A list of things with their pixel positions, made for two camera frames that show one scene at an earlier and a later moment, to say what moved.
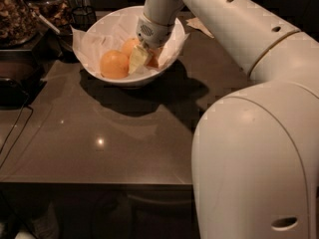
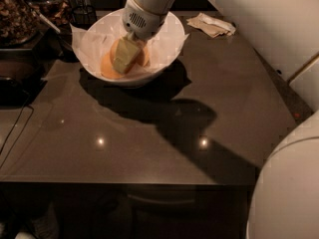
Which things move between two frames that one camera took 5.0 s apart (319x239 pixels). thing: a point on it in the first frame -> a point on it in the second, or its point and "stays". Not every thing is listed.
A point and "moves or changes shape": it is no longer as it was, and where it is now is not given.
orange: x=153 y=59 moves or changes shape
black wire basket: x=83 y=17 stays
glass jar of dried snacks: x=18 y=21 stays
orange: x=129 y=45 -> x=114 y=50
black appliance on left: x=21 y=78 stays
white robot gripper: x=154 y=34 -> x=142 y=23
